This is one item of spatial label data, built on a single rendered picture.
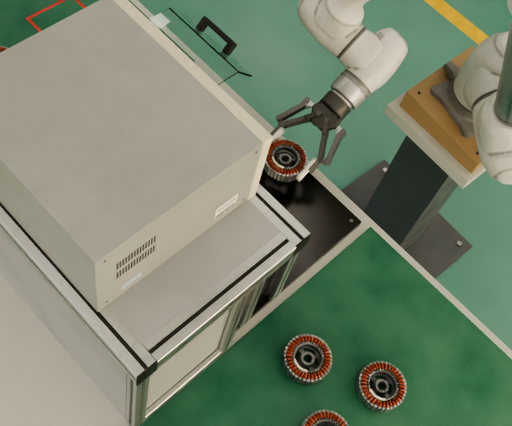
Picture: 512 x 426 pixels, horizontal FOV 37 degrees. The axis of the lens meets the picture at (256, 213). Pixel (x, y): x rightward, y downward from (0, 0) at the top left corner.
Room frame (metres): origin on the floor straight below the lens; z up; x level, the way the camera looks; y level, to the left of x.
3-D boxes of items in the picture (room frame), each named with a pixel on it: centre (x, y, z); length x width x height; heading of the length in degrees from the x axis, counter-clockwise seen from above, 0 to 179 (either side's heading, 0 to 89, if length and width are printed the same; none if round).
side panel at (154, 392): (0.51, 0.05, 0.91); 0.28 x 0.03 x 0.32; 149
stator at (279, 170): (1.10, -0.03, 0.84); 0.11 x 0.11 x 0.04
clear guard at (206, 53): (1.11, 0.29, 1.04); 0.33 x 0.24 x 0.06; 149
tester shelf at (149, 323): (0.74, 0.29, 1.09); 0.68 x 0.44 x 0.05; 59
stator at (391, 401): (0.63, -0.39, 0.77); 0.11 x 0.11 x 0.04
